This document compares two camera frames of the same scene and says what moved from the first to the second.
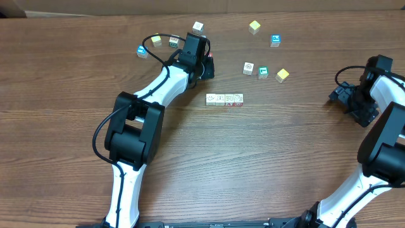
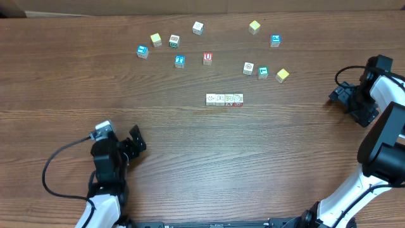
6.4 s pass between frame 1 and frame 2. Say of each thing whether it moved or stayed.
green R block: stayed
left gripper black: moved
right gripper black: stayed
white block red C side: stayed
